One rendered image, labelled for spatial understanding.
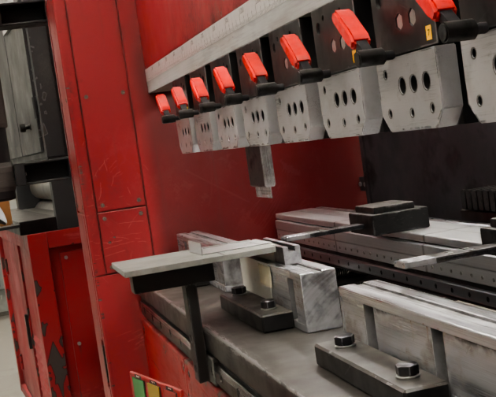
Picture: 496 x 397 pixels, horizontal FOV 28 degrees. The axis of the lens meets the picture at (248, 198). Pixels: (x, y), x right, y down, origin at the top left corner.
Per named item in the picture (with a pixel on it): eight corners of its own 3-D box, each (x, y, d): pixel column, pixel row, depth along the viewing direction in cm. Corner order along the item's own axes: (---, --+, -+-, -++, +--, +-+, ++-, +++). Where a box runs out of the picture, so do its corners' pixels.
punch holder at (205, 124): (198, 152, 205) (186, 72, 204) (238, 146, 207) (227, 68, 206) (214, 150, 191) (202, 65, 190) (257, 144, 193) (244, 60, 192)
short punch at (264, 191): (252, 197, 183) (245, 146, 182) (262, 195, 183) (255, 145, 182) (266, 198, 173) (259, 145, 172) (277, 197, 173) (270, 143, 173)
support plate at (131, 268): (112, 268, 180) (111, 262, 180) (249, 244, 187) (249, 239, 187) (124, 278, 163) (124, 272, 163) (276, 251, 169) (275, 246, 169)
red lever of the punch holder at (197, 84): (186, 76, 185) (200, 107, 179) (208, 74, 186) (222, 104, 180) (186, 84, 187) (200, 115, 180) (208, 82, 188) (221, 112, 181)
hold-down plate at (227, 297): (221, 309, 188) (219, 294, 188) (248, 304, 189) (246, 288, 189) (264, 334, 159) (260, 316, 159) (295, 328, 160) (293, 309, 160)
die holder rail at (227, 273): (181, 269, 256) (175, 234, 255) (204, 266, 257) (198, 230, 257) (226, 292, 208) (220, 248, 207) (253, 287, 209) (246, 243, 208)
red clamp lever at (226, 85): (210, 65, 166) (225, 99, 159) (233, 62, 167) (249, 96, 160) (209, 74, 167) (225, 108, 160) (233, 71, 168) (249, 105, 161)
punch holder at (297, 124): (280, 143, 147) (265, 33, 146) (334, 135, 149) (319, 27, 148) (312, 140, 133) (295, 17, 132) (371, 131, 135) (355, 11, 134)
